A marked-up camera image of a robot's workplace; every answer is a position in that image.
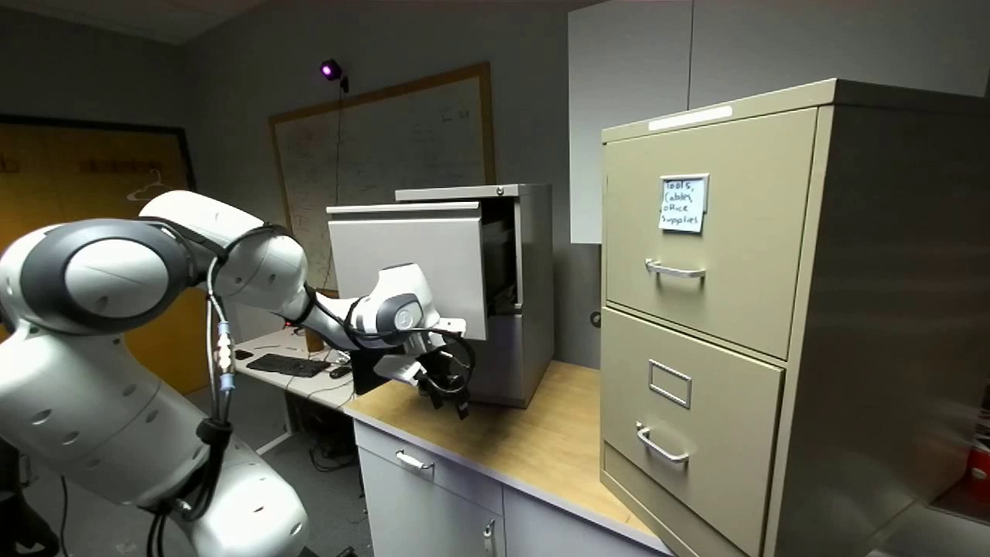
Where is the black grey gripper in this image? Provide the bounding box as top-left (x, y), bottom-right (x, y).
top-left (371, 320), bottom-right (477, 419)

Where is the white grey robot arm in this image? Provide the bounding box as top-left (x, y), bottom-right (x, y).
top-left (0, 188), bottom-right (474, 557)

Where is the open grey cabinet drawer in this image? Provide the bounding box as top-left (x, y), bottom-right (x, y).
top-left (328, 201), bottom-right (488, 341)

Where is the beige two-drawer filing cabinet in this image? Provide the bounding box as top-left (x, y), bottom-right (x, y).
top-left (601, 78), bottom-right (990, 557)

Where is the grey under-counter cabinet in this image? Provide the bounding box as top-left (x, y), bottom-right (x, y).
top-left (356, 423), bottom-right (669, 557)

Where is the grey small filing cabinet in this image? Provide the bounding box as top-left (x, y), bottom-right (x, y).
top-left (396, 184), bottom-right (554, 405)

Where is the black keyboard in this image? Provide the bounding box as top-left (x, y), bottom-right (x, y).
top-left (247, 354), bottom-right (332, 377)

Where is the wood framed whiteboard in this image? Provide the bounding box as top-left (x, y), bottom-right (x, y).
top-left (270, 63), bottom-right (496, 286)

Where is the white paper label note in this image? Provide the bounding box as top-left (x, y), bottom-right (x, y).
top-left (658, 175), bottom-right (709, 235)

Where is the yellow framed board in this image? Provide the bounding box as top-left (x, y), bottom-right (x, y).
top-left (0, 118), bottom-right (206, 393)

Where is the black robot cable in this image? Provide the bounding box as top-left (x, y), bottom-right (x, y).
top-left (143, 258), bottom-right (234, 557)

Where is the purple lit camera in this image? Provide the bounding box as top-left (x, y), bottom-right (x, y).
top-left (318, 58), bottom-right (349, 94)

